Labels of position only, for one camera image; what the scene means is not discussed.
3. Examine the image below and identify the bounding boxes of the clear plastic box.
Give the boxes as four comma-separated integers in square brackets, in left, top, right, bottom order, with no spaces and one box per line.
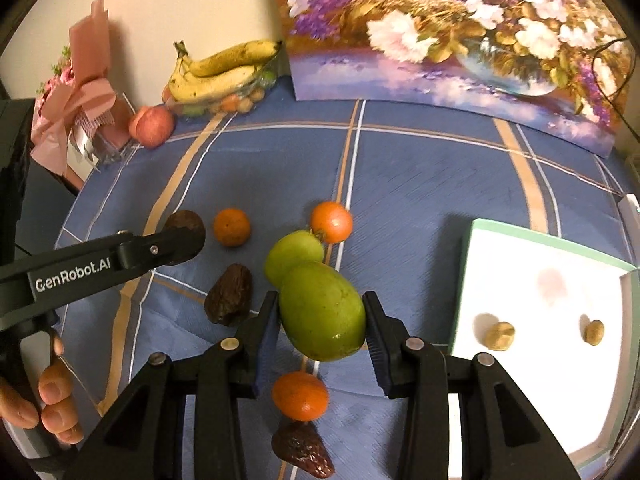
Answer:
[70,92,141,171]

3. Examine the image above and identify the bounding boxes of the blue checked tablecloth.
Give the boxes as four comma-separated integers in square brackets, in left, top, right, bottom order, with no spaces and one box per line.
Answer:
[50,72,640,480]

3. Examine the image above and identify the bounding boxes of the dark brown wrinkled fruit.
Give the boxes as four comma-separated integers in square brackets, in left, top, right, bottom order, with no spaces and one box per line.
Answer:
[204,263,254,326]
[164,209,207,266]

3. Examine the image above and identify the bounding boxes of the flower painting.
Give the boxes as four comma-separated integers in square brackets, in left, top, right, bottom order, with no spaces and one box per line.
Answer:
[270,0,632,161]

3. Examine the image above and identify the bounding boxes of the small round green fruit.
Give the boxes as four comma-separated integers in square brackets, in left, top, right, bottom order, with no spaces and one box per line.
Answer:
[263,230,326,286]

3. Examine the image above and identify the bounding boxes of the person's left hand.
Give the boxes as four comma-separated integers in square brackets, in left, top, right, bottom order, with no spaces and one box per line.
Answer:
[0,332,85,446]

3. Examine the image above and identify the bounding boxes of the black cable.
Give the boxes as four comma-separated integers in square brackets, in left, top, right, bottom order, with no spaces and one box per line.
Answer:
[590,35,640,131]

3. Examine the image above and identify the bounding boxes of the white charger box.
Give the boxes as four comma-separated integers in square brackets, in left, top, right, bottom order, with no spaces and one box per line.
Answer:
[617,192,640,221]

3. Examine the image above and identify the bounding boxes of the red apple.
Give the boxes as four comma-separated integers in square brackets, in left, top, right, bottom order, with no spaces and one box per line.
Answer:
[128,106,176,149]

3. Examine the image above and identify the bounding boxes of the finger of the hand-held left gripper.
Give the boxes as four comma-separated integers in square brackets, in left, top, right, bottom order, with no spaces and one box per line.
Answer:
[115,227,207,283]

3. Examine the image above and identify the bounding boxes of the large green mango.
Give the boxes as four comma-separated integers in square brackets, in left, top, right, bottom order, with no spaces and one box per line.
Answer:
[278,261,367,362]

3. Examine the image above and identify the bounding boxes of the orange tangerine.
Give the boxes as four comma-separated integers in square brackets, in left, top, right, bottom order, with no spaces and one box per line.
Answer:
[310,201,354,245]
[271,371,330,422]
[213,208,251,248]

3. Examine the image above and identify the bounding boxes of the white tray with green rim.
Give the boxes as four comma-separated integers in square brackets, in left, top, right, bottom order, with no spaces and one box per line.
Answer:
[447,217,640,480]

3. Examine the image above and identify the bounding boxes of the reddish brown wrinkled fruit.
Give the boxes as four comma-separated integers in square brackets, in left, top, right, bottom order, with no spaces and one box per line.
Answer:
[271,420,336,479]

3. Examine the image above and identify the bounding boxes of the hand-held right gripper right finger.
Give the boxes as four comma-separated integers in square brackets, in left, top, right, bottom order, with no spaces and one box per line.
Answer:
[361,290,583,480]

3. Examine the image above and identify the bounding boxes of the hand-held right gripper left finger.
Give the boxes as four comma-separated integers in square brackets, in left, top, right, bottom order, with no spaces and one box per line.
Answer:
[65,290,281,480]

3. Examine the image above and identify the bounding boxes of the yellow banana bunch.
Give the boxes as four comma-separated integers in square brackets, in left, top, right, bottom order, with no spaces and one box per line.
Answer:
[167,39,283,106]

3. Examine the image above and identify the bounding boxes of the pink wrapped bouquet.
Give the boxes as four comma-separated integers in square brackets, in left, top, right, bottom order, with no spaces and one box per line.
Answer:
[30,0,133,196]

